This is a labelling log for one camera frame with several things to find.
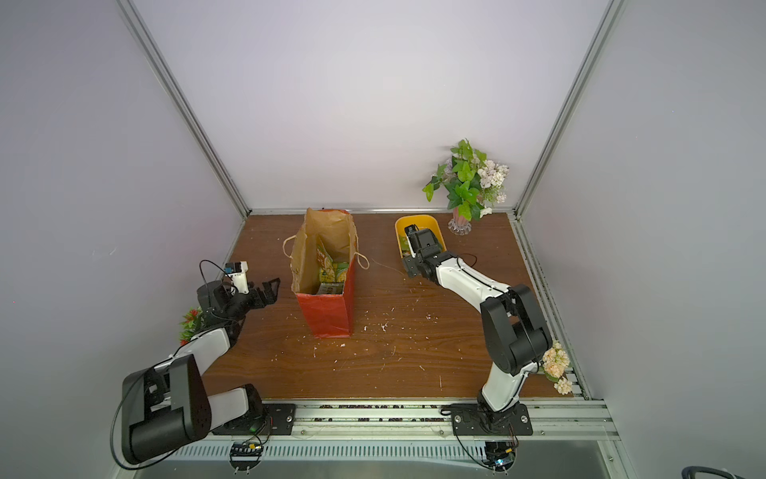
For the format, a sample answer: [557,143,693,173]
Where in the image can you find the yellow lemon condiment packet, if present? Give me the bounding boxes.
[316,237,334,283]

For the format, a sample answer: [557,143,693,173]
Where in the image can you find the red paper bag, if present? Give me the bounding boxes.
[282,209,369,338]

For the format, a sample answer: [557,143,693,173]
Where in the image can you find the green condiment packet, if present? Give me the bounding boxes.
[333,261,349,283]
[398,236,412,259]

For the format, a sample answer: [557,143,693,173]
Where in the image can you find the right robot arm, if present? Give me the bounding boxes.
[403,225,554,413]

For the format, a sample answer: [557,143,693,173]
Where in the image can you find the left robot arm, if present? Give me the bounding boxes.
[109,279,280,470]

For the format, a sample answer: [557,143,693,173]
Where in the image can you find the yellow plastic tray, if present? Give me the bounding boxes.
[395,215,447,251]

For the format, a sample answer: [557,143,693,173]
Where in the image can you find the small red flower plant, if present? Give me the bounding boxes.
[180,307,203,345]

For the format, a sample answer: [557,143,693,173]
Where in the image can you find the green plant in glass vase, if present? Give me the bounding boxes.
[422,139,510,236]

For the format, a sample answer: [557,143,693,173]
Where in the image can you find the left controller board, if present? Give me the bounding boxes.
[229,442,265,474]

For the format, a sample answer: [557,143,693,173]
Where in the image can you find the controller board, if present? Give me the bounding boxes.
[229,442,265,474]
[483,442,518,473]

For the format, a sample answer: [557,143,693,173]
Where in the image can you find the peach flower pot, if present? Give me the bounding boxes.
[542,340,574,395]

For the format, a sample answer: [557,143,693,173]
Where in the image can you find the right controller board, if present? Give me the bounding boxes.
[483,442,518,473]

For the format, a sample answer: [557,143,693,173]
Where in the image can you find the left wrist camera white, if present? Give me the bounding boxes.
[223,261,249,295]

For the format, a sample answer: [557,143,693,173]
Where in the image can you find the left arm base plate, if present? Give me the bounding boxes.
[213,403,296,436]

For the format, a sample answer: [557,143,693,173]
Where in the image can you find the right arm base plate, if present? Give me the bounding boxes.
[440,403,534,437]

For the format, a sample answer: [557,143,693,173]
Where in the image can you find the aluminium front rail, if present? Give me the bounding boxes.
[128,399,620,443]

